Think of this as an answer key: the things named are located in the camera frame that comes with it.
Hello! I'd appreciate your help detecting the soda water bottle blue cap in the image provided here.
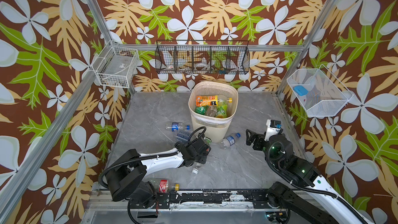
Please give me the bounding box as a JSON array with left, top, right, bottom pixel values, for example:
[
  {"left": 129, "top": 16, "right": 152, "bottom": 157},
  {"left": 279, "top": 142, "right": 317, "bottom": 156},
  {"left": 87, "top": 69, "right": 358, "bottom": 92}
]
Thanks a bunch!
[{"left": 174, "top": 130, "right": 192, "bottom": 143}]

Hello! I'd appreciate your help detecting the clear Pepsi bottle blue label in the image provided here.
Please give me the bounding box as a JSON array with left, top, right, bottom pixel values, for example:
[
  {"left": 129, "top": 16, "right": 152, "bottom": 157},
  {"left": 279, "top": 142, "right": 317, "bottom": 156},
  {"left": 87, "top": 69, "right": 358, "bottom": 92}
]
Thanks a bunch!
[{"left": 165, "top": 122, "right": 191, "bottom": 132}]

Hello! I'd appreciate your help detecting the green bottle yellow cap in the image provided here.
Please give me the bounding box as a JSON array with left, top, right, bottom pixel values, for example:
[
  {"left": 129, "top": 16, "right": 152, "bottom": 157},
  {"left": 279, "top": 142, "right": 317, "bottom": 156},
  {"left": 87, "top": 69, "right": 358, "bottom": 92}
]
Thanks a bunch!
[{"left": 194, "top": 105, "right": 209, "bottom": 115}]

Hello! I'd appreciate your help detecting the lime green label tea bottle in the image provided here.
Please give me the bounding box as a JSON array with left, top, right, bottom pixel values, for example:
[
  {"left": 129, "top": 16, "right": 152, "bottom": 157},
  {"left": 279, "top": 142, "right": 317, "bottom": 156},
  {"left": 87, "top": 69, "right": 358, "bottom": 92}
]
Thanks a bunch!
[{"left": 215, "top": 105, "right": 228, "bottom": 119}]

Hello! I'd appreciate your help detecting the orange label juice bottle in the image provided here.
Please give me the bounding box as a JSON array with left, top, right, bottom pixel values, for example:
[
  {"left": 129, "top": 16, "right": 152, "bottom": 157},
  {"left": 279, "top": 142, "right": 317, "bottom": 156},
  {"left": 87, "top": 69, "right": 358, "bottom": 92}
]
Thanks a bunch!
[{"left": 195, "top": 95, "right": 233, "bottom": 107}]

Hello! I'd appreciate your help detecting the clear bottle red label yellow cap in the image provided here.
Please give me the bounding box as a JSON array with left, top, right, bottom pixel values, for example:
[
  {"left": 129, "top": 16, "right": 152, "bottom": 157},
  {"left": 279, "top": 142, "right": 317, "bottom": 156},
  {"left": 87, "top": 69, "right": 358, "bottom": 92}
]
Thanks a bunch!
[{"left": 148, "top": 178, "right": 180, "bottom": 193}]

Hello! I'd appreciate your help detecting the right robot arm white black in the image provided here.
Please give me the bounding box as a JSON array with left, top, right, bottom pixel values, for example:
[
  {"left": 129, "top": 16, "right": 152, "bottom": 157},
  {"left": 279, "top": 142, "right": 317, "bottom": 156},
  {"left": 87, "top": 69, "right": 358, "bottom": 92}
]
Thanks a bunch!
[{"left": 246, "top": 130, "right": 371, "bottom": 224}]

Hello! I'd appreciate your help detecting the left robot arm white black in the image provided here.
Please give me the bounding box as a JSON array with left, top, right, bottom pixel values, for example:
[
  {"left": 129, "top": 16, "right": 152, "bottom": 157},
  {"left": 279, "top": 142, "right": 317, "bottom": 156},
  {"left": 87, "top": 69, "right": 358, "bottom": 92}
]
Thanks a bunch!
[{"left": 98, "top": 127, "right": 211, "bottom": 224}]

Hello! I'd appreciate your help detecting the cream slatted plastic bin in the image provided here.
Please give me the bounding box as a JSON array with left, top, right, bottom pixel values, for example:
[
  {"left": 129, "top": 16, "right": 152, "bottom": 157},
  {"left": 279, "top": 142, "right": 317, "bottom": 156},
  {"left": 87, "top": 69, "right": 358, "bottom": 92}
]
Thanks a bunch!
[{"left": 188, "top": 82, "right": 238, "bottom": 143}]

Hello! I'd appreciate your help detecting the blue item in right basket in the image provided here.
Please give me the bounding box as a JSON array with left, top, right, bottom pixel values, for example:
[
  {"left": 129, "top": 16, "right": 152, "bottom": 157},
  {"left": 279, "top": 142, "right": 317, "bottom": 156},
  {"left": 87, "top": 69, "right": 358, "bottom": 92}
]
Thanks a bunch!
[{"left": 293, "top": 85, "right": 309, "bottom": 96}]

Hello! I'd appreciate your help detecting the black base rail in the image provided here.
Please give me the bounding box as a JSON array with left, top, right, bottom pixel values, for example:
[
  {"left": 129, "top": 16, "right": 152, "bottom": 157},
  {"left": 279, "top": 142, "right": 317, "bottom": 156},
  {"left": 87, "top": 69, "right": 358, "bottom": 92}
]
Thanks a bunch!
[{"left": 152, "top": 189, "right": 289, "bottom": 211}]

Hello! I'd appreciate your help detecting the aluminium frame post back right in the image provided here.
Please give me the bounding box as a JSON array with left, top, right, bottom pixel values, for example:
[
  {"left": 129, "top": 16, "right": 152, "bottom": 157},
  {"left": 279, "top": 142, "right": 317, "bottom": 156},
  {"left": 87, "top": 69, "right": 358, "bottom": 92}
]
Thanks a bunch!
[{"left": 276, "top": 0, "right": 338, "bottom": 96}]

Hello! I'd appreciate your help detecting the aluminium frame post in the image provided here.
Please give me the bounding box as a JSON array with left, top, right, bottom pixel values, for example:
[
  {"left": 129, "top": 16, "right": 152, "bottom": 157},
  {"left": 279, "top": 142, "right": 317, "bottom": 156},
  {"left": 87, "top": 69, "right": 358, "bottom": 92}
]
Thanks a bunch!
[
  {"left": 83, "top": 0, "right": 136, "bottom": 95},
  {"left": 276, "top": 0, "right": 338, "bottom": 96}
]

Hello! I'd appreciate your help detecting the white wire basket right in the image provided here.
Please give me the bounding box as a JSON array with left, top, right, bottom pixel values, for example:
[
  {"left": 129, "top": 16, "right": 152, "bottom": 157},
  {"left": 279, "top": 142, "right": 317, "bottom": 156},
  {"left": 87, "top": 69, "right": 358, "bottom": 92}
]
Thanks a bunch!
[{"left": 287, "top": 65, "right": 353, "bottom": 118}]

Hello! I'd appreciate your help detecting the white wire basket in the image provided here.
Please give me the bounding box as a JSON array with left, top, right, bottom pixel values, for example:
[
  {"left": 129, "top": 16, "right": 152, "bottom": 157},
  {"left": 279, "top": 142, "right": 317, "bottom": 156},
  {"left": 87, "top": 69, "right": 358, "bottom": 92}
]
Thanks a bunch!
[
  {"left": 287, "top": 65, "right": 353, "bottom": 118},
  {"left": 92, "top": 41, "right": 140, "bottom": 89}
]

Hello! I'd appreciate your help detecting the aluminium frame rail back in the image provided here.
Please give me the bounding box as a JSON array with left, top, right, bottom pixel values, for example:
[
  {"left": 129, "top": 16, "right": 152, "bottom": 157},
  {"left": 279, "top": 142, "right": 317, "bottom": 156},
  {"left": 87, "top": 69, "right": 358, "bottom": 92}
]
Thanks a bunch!
[{"left": 120, "top": 44, "right": 304, "bottom": 52}]

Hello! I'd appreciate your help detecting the aluminium frame rail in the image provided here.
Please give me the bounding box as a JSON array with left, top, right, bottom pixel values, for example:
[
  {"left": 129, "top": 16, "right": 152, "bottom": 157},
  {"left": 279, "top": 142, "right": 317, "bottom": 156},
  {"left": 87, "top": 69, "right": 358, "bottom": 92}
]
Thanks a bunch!
[
  {"left": 120, "top": 44, "right": 304, "bottom": 52},
  {"left": 0, "top": 68, "right": 100, "bottom": 215}
]

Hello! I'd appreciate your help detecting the black wire wall basket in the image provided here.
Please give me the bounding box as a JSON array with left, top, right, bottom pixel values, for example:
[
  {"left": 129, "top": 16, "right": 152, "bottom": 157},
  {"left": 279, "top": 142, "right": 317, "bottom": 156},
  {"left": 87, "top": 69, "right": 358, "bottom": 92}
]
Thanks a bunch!
[{"left": 154, "top": 39, "right": 250, "bottom": 75}]

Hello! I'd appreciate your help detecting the white wire basket left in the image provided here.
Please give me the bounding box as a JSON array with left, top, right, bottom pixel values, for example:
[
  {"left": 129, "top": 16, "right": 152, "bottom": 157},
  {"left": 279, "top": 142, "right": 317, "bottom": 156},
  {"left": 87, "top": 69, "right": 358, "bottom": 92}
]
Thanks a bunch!
[{"left": 92, "top": 41, "right": 140, "bottom": 89}]

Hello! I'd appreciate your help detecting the aluminium frame rail left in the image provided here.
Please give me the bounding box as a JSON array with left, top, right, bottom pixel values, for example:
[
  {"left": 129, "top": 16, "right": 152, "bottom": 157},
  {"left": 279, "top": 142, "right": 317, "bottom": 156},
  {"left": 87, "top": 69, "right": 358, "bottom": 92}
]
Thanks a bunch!
[{"left": 0, "top": 68, "right": 100, "bottom": 215}]

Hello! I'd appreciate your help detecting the aluminium frame post back left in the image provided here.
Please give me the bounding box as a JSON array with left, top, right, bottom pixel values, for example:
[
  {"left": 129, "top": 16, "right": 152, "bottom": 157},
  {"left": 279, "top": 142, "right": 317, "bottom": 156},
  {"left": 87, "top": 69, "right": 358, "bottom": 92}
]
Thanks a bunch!
[{"left": 83, "top": 0, "right": 136, "bottom": 95}]

